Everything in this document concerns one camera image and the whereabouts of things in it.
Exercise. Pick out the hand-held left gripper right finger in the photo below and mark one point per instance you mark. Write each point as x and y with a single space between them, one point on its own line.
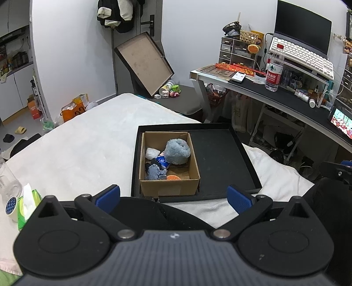
239 199

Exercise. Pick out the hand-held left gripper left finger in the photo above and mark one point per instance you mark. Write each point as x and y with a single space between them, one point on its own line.
108 196

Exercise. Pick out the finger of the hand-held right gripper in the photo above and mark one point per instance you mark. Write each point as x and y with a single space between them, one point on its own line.
330 169
347 164

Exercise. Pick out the black shallow tray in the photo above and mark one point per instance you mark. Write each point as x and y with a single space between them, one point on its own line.
220 159

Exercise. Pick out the small blue denim plush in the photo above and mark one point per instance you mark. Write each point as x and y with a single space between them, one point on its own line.
156 173

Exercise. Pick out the brown cardboard box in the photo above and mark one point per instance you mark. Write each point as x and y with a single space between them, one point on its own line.
170 188

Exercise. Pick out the blue tissue packet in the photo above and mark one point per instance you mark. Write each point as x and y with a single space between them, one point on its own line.
163 162

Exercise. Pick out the burger plush toy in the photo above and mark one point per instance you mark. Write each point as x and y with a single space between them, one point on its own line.
173 178

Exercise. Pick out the grey-blue fluffy plush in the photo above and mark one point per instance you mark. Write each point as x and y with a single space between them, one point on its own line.
177 151

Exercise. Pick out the person's black trousers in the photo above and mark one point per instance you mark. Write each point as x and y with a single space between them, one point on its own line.
324 198

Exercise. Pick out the tablet screen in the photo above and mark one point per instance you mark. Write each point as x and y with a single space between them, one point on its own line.
341 122

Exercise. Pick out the small black fan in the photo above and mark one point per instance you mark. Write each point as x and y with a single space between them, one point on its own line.
277 156

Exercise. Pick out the white pill bottle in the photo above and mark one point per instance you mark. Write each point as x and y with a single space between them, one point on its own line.
312 103

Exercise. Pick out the green tissue pack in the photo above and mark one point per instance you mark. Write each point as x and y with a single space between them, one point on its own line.
34 198

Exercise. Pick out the white metal rack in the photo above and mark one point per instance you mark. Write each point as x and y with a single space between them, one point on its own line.
261 123

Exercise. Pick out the black top desk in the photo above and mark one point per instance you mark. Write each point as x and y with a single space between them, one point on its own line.
288 101

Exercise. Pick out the white plastic bag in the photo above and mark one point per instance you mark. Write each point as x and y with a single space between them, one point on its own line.
240 112

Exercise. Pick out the green plastic bag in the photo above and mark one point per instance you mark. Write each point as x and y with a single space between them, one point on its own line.
49 125

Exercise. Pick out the orange paper bag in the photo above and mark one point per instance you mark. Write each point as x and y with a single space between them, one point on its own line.
73 110

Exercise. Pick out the dark cloth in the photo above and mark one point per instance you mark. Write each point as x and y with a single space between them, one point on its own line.
24 145

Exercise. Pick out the clear plastic bottle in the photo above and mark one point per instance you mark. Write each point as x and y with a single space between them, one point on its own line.
9 181

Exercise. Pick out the clear water bottle red cap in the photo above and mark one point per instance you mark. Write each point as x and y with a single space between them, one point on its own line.
274 74

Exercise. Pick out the yellow slipper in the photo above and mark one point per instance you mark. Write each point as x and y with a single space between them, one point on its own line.
20 130

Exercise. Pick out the small orange carton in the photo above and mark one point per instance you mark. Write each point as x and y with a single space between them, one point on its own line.
34 108

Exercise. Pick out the black slipper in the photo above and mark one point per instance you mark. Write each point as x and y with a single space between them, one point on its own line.
9 138

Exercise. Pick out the white and pink toy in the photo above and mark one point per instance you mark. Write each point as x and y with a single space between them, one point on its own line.
165 95

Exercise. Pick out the white keyboard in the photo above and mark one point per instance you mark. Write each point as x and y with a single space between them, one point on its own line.
302 55

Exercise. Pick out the pink cloth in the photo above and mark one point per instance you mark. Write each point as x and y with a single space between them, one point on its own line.
8 265

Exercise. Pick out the small pink toys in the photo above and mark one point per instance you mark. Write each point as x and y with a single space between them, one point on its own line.
175 94

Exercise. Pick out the white phone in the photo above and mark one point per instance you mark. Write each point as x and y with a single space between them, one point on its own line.
238 77

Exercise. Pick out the colourful snack packets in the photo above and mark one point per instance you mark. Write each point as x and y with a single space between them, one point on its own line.
166 87

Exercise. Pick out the small green toy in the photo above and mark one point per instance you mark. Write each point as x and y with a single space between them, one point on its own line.
175 88

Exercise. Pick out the brown patterned board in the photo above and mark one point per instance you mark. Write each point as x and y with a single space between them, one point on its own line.
214 72

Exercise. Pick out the long red box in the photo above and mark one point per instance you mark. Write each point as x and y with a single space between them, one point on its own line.
239 68

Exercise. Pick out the green cloth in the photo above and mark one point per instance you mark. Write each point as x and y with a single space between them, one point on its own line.
5 279

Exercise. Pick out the leaning black box lid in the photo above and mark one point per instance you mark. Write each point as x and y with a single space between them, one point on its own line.
143 63

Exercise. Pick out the round orange plush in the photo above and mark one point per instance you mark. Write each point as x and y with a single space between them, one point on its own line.
253 49

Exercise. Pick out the grey drawer organizer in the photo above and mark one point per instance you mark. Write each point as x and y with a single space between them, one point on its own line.
233 55

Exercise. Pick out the white cabinet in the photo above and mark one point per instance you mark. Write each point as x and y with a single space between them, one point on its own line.
16 82

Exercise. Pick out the woven bamboo basket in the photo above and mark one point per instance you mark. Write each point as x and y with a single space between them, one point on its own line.
251 37

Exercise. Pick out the hanging black white coat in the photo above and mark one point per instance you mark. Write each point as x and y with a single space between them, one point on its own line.
121 13

